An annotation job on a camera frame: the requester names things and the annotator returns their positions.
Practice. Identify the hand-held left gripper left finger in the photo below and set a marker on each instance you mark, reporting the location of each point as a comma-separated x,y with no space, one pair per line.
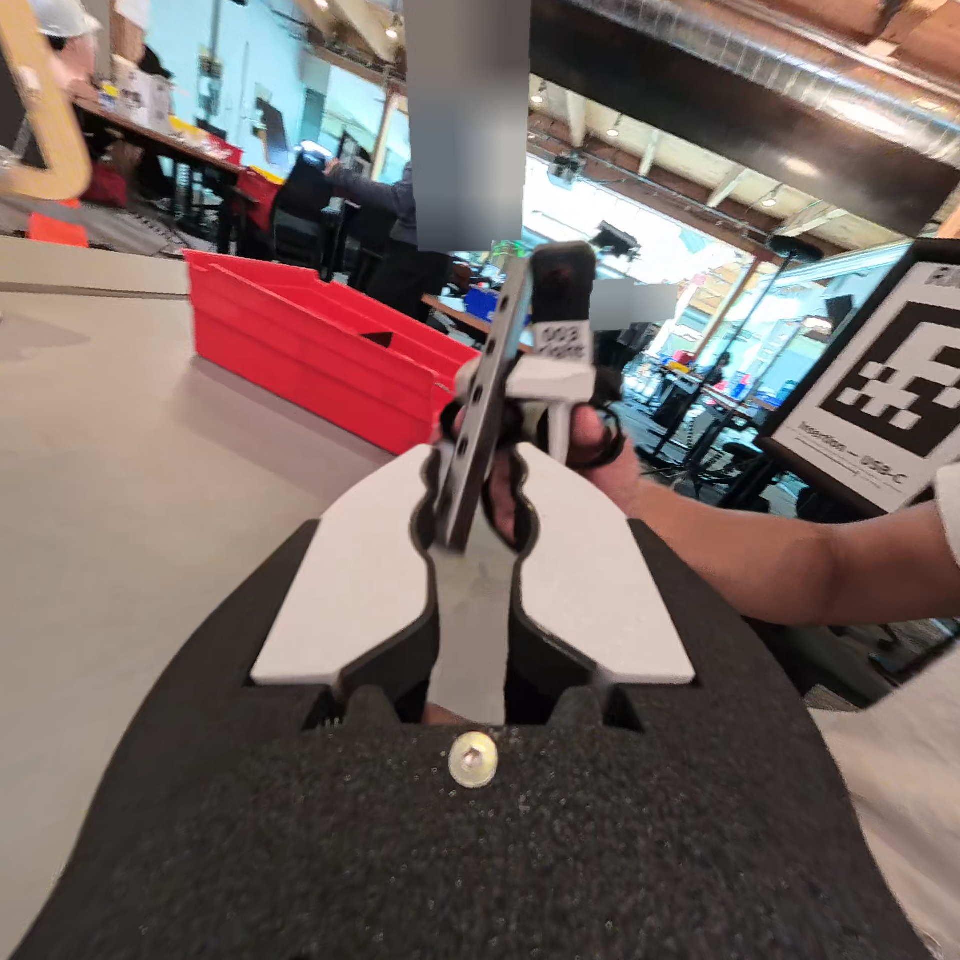
352,600

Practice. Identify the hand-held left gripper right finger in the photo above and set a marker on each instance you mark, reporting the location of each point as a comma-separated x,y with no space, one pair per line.
600,600

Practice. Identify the grey usb hub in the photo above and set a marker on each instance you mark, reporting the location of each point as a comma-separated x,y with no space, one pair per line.
487,360

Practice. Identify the red plastic bin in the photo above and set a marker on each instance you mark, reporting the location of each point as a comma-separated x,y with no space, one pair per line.
300,352

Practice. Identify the person's right forearm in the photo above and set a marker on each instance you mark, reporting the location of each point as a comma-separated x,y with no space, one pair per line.
787,570

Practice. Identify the person's right hand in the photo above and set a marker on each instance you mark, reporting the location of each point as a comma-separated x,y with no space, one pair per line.
586,442

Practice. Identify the black office chair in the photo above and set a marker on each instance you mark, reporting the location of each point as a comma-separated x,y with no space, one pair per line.
307,202

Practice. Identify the tag pattern sign board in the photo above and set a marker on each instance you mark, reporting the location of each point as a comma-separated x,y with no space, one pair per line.
885,390

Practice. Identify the person's white shirt sleeve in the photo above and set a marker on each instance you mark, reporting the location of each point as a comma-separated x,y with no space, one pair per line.
951,517

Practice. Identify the wooden work table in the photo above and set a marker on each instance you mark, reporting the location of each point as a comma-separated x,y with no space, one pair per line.
150,139

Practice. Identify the orange traffic cone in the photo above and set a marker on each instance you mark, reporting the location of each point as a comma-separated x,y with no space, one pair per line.
60,229

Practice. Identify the wood-framed black panel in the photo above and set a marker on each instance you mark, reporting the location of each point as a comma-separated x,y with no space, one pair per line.
64,150

